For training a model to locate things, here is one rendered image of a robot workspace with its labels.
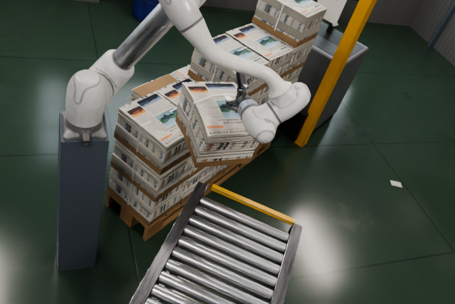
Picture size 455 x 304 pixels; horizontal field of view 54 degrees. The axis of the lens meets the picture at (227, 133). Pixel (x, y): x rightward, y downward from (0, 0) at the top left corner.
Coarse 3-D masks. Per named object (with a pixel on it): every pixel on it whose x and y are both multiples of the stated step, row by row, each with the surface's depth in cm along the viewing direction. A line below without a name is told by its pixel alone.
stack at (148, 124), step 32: (160, 96) 260; (256, 96) 292; (128, 128) 247; (160, 128) 240; (128, 160) 259; (160, 160) 239; (192, 160) 270; (128, 192) 273; (160, 192) 258; (128, 224) 287; (160, 224) 287
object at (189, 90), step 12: (192, 84) 218; (204, 84) 221; (216, 84) 223; (228, 84) 226; (180, 96) 223; (192, 96) 208; (204, 96) 210; (216, 96) 213; (180, 108) 221; (180, 120) 224
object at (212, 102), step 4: (192, 100) 207; (196, 100) 206; (204, 100) 208; (208, 100) 208; (212, 100) 209; (216, 100) 210; (220, 100) 211; (224, 100) 211; (192, 104) 208; (196, 104) 204; (200, 104) 205; (204, 104) 205; (208, 104) 206; (212, 104) 207; (216, 104) 207; (220, 104) 208; (224, 104) 209; (196, 108) 203; (192, 112) 208; (196, 112) 204; (192, 116) 208; (188, 120) 212; (192, 120) 208; (188, 128) 213; (188, 132) 213; (188, 136) 214
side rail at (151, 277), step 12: (192, 192) 215; (204, 192) 222; (192, 204) 210; (180, 216) 203; (180, 228) 198; (168, 240) 191; (168, 252) 187; (156, 264) 182; (144, 276) 176; (156, 276) 178; (144, 288) 172; (132, 300) 168; (144, 300) 169
